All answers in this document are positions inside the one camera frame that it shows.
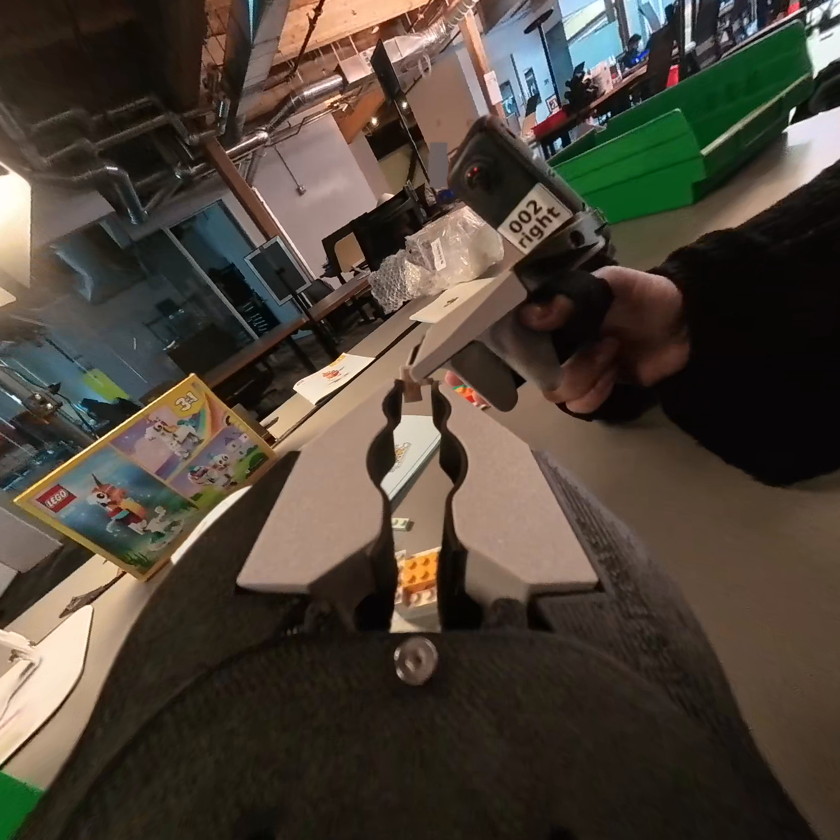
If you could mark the light blue instruction booklet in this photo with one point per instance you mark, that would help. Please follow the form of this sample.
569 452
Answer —
410 472

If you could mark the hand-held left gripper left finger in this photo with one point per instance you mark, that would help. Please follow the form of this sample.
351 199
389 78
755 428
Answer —
308 525

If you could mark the orange and red lego pieces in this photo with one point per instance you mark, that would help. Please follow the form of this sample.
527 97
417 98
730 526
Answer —
467 392

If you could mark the light wooden board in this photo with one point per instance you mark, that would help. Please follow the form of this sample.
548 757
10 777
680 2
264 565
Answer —
52 669

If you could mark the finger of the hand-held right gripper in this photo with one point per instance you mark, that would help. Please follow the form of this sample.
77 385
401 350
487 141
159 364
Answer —
489 377
466 321

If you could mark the small white lego piece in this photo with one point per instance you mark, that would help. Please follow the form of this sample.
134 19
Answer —
413 390

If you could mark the person's right hand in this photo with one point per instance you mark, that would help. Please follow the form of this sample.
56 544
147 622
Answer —
643 328

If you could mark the monitor on stand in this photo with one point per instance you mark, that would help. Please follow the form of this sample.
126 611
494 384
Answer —
275 269

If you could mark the orange and white lego assembly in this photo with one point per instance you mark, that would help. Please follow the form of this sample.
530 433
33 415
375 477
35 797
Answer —
420 571

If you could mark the black office chair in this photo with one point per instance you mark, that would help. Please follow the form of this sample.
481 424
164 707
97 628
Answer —
387 229

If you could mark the yellow lego set box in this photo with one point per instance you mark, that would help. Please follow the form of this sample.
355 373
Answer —
131 479

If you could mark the silver flexible duct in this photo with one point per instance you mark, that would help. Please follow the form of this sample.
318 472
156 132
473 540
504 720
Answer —
118 190

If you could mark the bright studio light panel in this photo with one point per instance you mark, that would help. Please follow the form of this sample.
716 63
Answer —
10 223

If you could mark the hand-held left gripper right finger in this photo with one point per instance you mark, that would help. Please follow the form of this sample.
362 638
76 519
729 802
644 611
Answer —
518 525

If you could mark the white instruction booklet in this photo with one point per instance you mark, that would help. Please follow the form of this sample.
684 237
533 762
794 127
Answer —
331 377

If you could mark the person's right forearm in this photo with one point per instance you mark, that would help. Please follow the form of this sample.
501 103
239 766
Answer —
754 361

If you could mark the clear plastic bag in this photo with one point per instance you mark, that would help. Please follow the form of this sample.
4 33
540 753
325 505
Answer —
459 246

